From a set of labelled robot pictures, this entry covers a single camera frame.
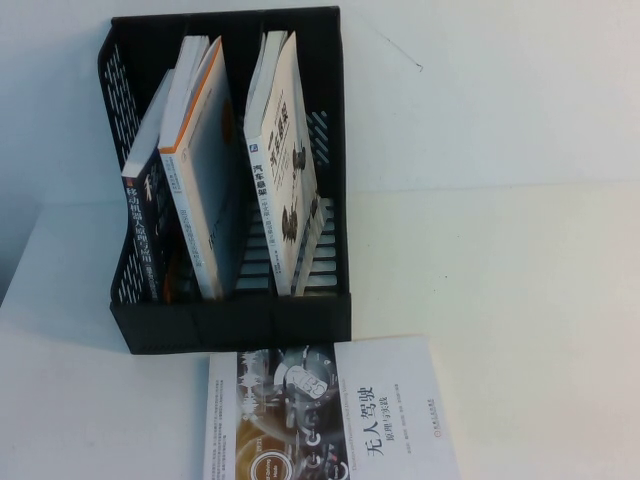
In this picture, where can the grey car suspension book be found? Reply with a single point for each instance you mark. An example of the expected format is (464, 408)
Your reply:
(280, 165)

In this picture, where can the black plastic book stand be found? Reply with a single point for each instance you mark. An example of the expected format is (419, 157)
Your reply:
(225, 320)

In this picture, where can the white orange cover book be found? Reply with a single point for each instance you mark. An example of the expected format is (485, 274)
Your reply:
(205, 165)

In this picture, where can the white driverless car book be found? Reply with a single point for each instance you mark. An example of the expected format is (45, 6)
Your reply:
(390, 400)

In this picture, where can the black spine robot book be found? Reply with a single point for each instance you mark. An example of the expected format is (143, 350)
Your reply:
(140, 225)

